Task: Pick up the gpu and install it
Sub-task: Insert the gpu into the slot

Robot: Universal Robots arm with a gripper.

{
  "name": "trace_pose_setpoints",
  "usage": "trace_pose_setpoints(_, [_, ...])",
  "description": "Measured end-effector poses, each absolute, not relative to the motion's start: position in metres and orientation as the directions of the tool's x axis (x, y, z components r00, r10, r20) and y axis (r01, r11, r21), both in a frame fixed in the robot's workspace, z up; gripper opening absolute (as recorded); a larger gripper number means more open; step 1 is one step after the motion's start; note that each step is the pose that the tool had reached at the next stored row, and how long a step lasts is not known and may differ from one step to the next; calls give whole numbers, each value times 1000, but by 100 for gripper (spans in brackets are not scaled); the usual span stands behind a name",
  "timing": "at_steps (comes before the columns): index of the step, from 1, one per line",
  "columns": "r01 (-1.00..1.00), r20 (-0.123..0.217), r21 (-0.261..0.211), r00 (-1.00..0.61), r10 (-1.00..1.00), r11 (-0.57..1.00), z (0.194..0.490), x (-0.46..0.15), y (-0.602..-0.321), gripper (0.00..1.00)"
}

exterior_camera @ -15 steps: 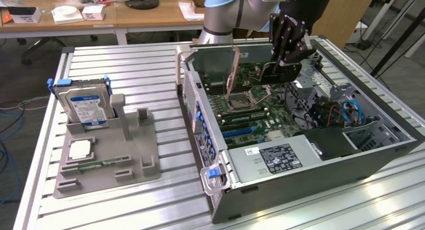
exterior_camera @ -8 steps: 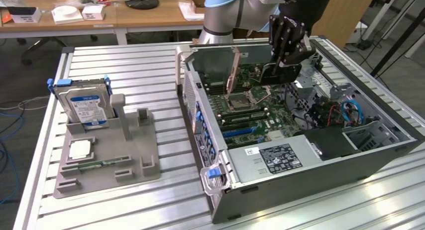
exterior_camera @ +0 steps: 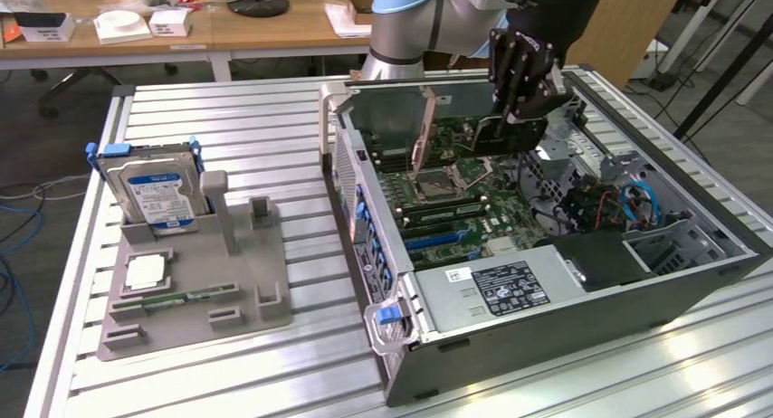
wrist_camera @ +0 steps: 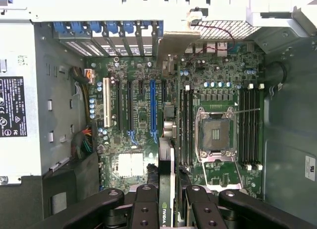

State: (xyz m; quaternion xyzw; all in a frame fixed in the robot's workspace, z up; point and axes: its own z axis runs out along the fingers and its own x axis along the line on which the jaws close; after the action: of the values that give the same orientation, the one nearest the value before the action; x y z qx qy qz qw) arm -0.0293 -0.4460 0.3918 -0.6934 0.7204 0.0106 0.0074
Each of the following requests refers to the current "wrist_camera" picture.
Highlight metal socket cover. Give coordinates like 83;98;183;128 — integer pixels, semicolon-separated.
201;153;245;190

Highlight silver chipset heat sink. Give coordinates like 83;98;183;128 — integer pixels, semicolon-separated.
117;152;145;178

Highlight CPU socket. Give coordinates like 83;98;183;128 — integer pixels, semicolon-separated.
195;106;236;163

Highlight black plastic cover box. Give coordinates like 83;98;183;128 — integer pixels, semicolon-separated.
42;149;101;221

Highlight black RAM slot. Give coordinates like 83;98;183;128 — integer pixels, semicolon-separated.
255;83;264;171
250;83;256;171
239;86;245;169
183;84;188;169
191;85;195;169
180;89;184;167
244;83;250;171
187;84;192;169

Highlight green motherboard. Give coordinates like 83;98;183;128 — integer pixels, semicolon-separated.
85;42;265;197

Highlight blue expansion slot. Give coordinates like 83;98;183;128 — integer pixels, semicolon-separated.
149;79;158;138

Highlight thin locking lever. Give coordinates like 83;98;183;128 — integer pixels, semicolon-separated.
227;108;261;115

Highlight white expansion slot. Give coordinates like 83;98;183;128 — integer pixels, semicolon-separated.
103;77;111;128

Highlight open dark PC case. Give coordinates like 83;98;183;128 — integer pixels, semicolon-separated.
0;0;317;229

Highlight grey power supply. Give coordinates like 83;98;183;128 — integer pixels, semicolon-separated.
0;22;44;186

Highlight yellow and black wire bundle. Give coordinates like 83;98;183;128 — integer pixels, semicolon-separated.
68;66;97;162

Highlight thin red wire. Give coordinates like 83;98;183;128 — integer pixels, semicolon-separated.
197;20;236;53

